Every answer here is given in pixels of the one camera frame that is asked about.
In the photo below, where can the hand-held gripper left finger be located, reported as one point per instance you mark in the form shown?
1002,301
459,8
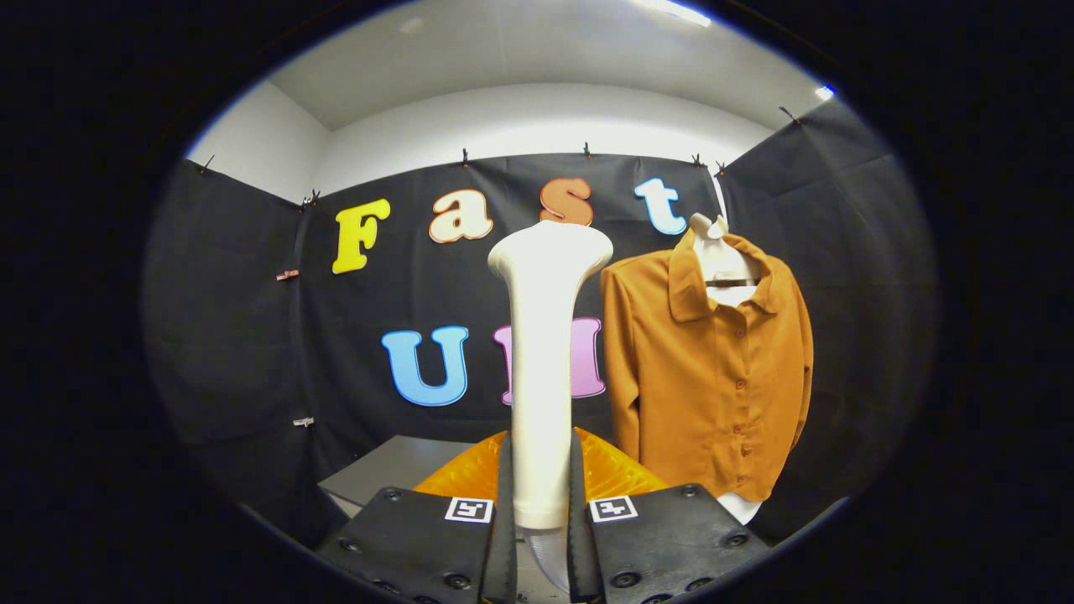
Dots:
503,545

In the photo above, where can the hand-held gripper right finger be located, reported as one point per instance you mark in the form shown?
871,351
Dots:
581,554

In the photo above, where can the orange button shirt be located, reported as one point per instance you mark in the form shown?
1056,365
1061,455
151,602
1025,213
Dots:
705,386

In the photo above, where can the grey drawer cabinet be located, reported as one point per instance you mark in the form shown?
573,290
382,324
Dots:
394,470

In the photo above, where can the white mannequin torso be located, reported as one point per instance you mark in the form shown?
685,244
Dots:
726,260

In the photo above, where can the black backdrop cloth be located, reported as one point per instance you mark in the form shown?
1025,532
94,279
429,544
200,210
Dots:
252,335

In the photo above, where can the small ceiling light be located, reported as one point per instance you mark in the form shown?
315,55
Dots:
825,92

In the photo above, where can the long ceiling light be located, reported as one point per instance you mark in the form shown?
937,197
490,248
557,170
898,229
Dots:
680,12

